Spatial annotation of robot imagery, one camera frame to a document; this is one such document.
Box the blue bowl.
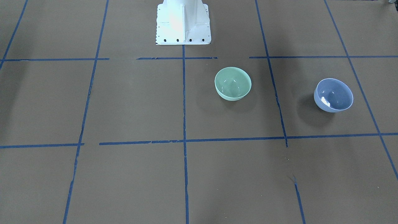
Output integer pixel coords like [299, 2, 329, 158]
[313, 78, 354, 113]

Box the green bowl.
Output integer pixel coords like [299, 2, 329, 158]
[214, 67, 252, 101]

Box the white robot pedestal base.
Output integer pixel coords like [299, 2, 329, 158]
[155, 0, 212, 45]

